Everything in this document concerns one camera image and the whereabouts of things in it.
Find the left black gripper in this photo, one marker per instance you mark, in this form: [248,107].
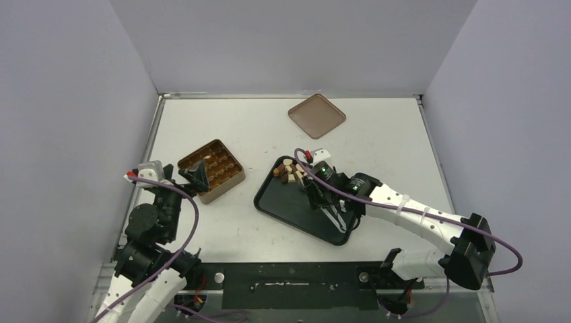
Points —
[196,175]

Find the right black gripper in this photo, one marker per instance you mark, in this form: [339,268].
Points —
[315,190]

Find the metal tongs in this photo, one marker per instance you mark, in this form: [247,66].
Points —
[335,218]

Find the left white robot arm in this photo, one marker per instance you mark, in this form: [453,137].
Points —
[146,275]

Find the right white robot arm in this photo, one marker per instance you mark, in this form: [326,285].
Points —
[462,246]

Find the gold chocolate box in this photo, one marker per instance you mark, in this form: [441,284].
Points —
[224,170]

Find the black plastic tray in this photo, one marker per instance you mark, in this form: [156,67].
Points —
[289,204]

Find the brown box lid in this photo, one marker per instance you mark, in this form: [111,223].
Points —
[316,116]

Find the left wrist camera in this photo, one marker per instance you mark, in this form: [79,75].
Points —
[147,174]

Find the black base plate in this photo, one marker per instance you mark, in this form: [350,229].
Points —
[299,285]

